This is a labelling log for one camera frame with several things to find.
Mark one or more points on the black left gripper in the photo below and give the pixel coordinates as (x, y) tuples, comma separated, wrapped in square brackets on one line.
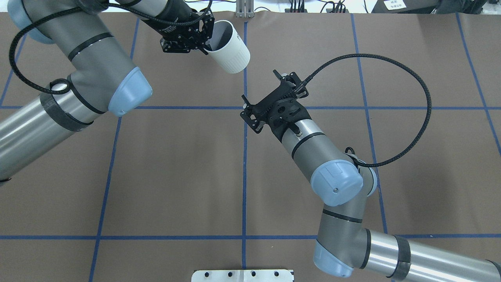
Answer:
[(175, 20)]

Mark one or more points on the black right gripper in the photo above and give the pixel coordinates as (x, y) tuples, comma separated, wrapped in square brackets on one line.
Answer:
[(254, 118)]

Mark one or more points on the white HOME mug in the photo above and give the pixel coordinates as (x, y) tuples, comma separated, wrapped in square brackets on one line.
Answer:
[(227, 48)]

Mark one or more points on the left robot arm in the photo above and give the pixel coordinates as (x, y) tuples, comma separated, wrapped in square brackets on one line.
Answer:
[(105, 77)]

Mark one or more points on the aluminium frame post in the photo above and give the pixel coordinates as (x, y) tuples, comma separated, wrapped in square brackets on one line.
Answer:
[(245, 8)]

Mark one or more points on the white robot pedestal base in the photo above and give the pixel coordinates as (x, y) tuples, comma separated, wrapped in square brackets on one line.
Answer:
[(244, 275)]

